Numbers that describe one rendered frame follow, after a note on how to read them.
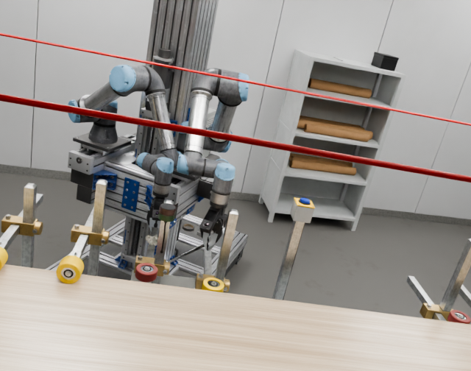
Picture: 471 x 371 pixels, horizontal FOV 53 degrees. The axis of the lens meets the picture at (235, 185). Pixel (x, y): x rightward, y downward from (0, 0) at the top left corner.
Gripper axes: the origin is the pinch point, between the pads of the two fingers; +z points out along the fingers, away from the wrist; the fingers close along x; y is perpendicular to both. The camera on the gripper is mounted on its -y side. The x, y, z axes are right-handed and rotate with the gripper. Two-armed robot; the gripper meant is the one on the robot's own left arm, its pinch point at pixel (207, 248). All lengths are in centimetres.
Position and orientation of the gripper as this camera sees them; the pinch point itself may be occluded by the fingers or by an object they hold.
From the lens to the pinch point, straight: 195.0
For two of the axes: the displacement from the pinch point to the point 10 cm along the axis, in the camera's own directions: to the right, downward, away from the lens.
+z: -2.0, 9.2, 3.3
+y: 3.3, -2.6, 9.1
